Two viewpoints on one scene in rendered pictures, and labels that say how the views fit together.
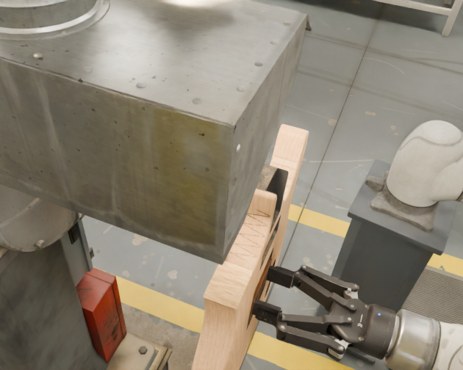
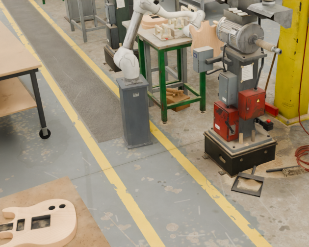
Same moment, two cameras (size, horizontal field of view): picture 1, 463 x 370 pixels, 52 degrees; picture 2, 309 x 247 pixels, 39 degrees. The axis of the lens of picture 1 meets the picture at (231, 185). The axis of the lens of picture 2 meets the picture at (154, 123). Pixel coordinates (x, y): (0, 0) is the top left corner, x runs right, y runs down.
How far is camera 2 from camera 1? 4.47 m
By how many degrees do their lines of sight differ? 93
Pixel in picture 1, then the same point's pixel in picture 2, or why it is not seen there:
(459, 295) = (98, 130)
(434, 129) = (130, 56)
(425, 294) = (107, 135)
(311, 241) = (117, 160)
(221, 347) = not seen: hidden behind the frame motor
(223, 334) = not seen: hidden behind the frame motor
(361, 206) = (144, 83)
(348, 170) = (62, 173)
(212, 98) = not seen: outside the picture
